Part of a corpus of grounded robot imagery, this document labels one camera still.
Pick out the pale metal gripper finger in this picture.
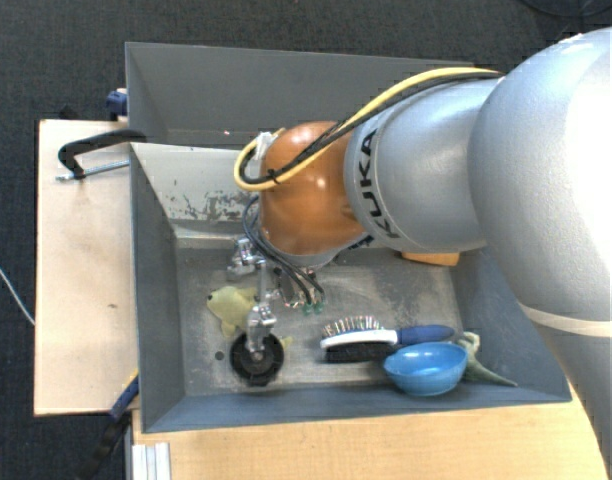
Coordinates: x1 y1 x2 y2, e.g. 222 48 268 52
226 236 268 281
244 304 279 364

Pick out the yellow-green plush fish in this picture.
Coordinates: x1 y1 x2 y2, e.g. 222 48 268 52
206 285 294 350

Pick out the grey metal bin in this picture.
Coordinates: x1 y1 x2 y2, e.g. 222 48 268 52
124 41 573 435

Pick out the pale orange block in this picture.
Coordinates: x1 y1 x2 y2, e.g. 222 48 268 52
400 250 461 268

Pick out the blue bowl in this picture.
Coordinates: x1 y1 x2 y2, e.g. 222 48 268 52
382 342 469 398

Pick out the pale wood board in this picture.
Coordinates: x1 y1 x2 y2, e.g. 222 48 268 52
33 119 140 417

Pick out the green toy dinosaur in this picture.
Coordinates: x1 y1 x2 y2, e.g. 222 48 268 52
454 331 519 389

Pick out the white hairbrush with blue handle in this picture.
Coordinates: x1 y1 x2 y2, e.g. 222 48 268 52
319 315 457 365

